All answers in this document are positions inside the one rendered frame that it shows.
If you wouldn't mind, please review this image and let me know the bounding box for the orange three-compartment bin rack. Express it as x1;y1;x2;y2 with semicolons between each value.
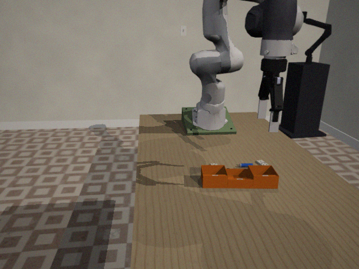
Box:
201;165;279;189

